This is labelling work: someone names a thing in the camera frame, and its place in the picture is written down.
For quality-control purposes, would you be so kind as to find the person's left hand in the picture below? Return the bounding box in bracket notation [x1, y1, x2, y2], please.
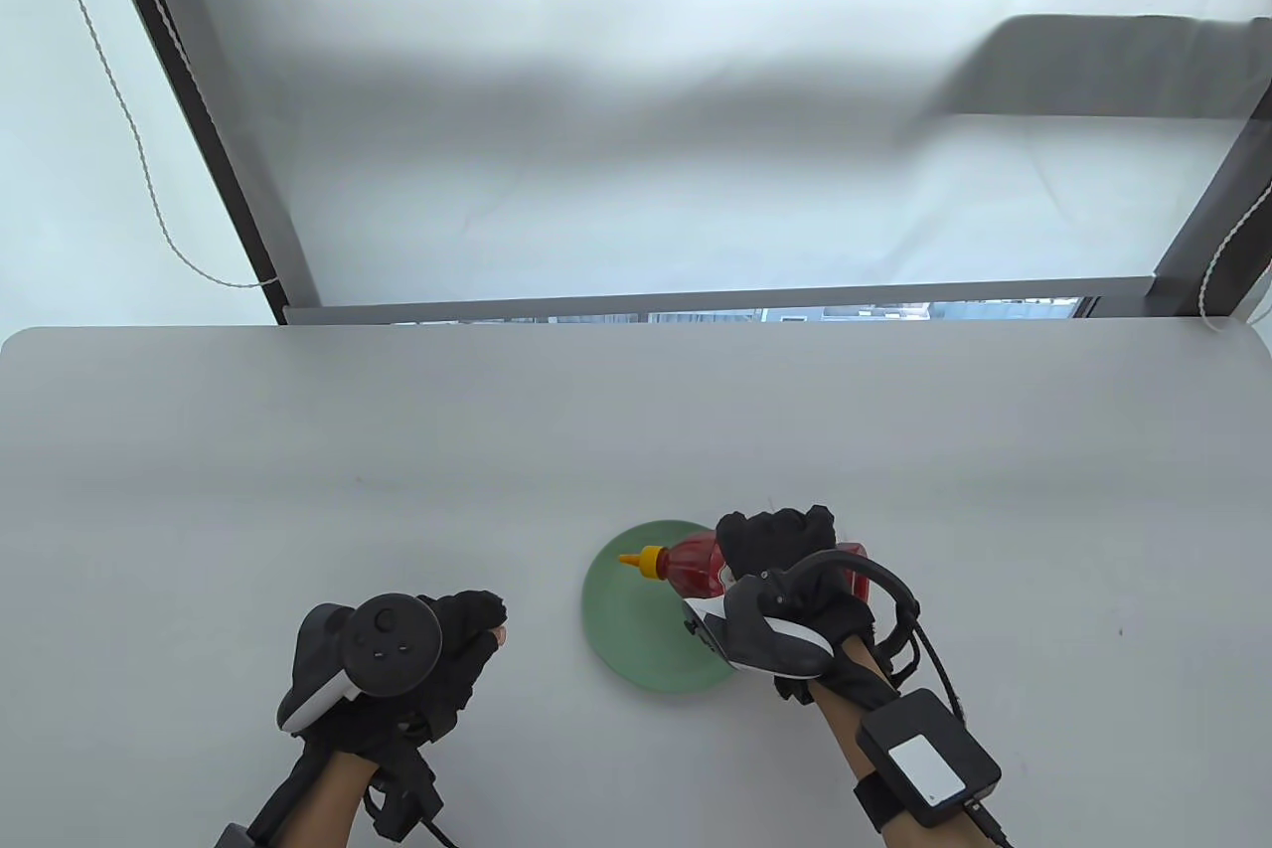
[288, 590, 509, 771]

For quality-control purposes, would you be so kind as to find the person's right hand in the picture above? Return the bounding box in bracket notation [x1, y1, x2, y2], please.
[715, 505, 880, 706]

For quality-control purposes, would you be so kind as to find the black white hand controller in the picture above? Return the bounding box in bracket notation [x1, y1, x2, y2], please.
[276, 593, 443, 736]
[684, 550, 922, 685]

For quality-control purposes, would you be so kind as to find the red ketchup bottle yellow cap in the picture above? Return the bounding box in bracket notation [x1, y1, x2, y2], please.
[617, 533, 875, 608]

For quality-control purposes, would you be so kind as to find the green plate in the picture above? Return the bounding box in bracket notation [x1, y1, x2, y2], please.
[581, 519, 741, 693]

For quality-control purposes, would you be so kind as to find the person's left forearm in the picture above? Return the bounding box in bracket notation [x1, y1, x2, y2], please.
[238, 744, 398, 848]

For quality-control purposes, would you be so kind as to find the small black right glove connector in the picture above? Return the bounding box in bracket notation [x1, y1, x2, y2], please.
[874, 624, 922, 690]

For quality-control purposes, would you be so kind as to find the small black glove connector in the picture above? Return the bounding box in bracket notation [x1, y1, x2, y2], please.
[363, 749, 445, 841]
[874, 624, 922, 690]

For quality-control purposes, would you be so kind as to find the small black left glove connector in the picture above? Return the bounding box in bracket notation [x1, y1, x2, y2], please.
[363, 749, 445, 841]

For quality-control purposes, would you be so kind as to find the white roller blind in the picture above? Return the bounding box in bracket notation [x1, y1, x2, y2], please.
[127, 0, 1272, 308]

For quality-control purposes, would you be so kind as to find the black right glove cable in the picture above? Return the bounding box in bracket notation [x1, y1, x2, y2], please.
[889, 604, 1015, 848]

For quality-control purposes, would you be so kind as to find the grey blind bottom rail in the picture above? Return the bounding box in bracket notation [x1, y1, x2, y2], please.
[284, 275, 1152, 326]

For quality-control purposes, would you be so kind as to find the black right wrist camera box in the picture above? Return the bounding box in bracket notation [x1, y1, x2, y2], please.
[857, 687, 1003, 829]

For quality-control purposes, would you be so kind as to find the white blind cord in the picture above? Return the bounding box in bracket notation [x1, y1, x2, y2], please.
[1199, 182, 1272, 333]
[33, 0, 279, 291]

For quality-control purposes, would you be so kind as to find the dark window frame post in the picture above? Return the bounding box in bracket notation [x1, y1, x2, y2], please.
[87, 0, 322, 324]
[1153, 83, 1272, 320]

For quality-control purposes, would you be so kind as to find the white beaded blind chain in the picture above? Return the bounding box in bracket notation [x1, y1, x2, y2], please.
[111, 0, 281, 287]

